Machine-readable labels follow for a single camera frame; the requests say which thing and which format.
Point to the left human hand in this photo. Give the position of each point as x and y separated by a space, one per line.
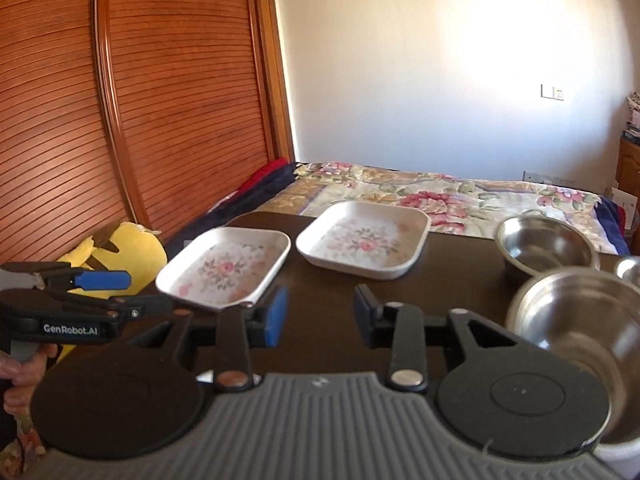
24 378

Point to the white wall switch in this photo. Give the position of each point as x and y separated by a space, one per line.
551 92

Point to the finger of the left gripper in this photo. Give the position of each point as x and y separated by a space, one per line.
91 280
41 268

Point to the floral square plate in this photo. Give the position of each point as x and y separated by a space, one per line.
370 240
224 267

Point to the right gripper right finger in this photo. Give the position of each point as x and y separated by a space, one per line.
400 328

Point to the white paper bag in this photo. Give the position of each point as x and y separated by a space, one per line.
626 205

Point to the small steel bowl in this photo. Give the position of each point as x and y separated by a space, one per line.
532 243

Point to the wooden louvered wardrobe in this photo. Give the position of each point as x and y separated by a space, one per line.
140 110

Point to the floral bed quilt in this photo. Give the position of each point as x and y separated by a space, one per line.
456 206

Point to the red and navy blanket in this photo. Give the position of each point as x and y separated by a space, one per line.
262 186

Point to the medium steel bowl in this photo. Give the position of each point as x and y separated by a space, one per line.
628 270

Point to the yellow plush toy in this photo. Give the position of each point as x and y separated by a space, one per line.
128 247

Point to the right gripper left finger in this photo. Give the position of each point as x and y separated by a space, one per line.
241 328

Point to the wooden side cabinet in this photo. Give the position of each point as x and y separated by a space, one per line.
628 168

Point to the large steel bowl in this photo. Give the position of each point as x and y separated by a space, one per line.
590 318

